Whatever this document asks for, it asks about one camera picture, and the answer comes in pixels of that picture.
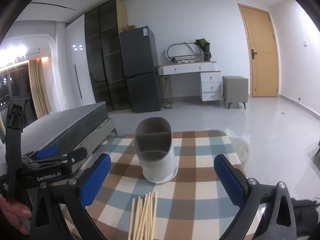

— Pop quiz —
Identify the beige curtain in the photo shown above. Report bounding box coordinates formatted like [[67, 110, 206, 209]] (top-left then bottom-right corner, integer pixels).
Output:
[[27, 58, 53, 119]]

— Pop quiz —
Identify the dark cloth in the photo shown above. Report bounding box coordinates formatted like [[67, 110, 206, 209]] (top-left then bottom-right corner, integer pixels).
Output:
[[291, 197, 320, 240]]

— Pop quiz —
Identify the grey quilted mattress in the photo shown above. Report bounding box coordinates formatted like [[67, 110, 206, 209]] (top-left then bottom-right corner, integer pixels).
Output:
[[19, 102, 109, 155]]

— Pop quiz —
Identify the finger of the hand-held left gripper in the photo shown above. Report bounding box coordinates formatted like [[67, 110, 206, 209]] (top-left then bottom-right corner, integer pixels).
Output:
[[22, 146, 60, 161], [27, 147, 88, 167]]

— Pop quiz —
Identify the white dressing table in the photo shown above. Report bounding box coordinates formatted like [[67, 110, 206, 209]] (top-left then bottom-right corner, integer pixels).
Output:
[[155, 61, 222, 107]]

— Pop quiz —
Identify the bundle of wooden chopsticks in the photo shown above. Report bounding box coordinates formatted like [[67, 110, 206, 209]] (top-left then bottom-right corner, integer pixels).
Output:
[[127, 191, 160, 240]]

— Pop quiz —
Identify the light wooden door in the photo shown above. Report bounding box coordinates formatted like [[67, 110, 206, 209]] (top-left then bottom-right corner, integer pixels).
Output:
[[237, 3, 280, 98]]

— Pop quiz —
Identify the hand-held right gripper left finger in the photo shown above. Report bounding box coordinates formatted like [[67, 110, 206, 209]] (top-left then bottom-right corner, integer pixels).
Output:
[[29, 154, 112, 240]]

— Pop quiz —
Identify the person's left hand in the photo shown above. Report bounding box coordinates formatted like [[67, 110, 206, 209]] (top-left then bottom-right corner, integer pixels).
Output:
[[0, 196, 32, 235]]

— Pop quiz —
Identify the checked tablecloth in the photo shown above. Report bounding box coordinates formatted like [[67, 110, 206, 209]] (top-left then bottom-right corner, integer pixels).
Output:
[[60, 129, 248, 240]]

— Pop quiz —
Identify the dark grey refrigerator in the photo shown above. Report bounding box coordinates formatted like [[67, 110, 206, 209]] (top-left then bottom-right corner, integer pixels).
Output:
[[119, 26, 163, 113]]

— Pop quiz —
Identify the oval mirror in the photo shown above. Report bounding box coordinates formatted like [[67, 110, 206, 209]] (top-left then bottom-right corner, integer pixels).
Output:
[[166, 41, 204, 63]]

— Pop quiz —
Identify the dark glass cabinet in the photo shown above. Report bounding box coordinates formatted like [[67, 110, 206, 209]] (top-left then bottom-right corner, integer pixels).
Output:
[[84, 0, 132, 112]]

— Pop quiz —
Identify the grey nightstand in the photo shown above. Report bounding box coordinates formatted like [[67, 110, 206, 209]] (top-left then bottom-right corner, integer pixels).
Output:
[[222, 76, 249, 110]]

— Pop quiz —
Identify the dark glass window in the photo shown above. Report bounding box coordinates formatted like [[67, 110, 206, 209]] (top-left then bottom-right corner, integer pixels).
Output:
[[0, 62, 33, 120]]

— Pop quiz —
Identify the white grey utensil holder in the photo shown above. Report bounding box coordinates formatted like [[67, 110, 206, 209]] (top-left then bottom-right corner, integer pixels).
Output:
[[134, 117, 178, 183]]

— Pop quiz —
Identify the clear plastic bag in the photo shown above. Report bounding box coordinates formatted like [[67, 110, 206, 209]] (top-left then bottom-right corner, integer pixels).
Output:
[[224, 127, 250, 143]]

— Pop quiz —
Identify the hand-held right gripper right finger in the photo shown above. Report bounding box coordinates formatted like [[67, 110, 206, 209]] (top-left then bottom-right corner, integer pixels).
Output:
[[213, 154, 298, 240]]

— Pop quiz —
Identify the white wardrobe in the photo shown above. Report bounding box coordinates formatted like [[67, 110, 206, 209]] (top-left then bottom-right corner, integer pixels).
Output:
[[64, 14, 97, 110]]

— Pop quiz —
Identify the dark wrapped flower bouquet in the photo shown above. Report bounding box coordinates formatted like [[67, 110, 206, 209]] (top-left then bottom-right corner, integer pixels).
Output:
[[195, 38, 212, 62]]

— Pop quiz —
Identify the grey bed frame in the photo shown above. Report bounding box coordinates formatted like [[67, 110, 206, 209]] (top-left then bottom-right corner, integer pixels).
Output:
[[72, 117, 118, 173]]

